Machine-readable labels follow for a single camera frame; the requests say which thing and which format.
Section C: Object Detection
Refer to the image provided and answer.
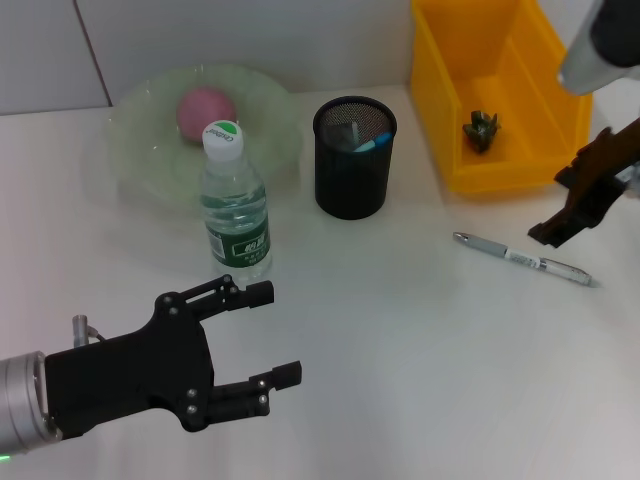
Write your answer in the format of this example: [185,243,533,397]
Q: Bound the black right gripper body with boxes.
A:
[562,117,640,229]

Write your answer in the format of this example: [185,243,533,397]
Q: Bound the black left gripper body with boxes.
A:
[44,292,217,441]

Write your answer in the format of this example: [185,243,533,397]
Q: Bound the clear silver pen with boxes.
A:
[452,230,601,289]

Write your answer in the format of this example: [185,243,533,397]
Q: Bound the clear green-label water bottle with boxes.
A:
[199,119,274,281]

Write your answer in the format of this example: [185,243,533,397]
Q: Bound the pink peach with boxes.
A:
[175,87,237,147]

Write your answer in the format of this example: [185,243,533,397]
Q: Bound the transparent plastic ruler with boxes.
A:
[324,121,362,151]

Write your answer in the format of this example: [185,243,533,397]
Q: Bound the blue scissors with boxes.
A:
[355,132,394,153]

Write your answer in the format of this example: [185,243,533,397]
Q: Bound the black mesh pen holder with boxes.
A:
[313,96,398,220]

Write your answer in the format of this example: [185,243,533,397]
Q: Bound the green glass fruit plate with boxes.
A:
[107,62,305,206]

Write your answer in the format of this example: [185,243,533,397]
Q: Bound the yellow plastic bin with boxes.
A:
[410,0,595,197]

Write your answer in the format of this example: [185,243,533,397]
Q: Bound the left arm grey cable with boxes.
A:
[71,314,107,349]

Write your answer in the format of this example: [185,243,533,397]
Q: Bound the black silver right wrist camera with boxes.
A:
[557,0,640,96]

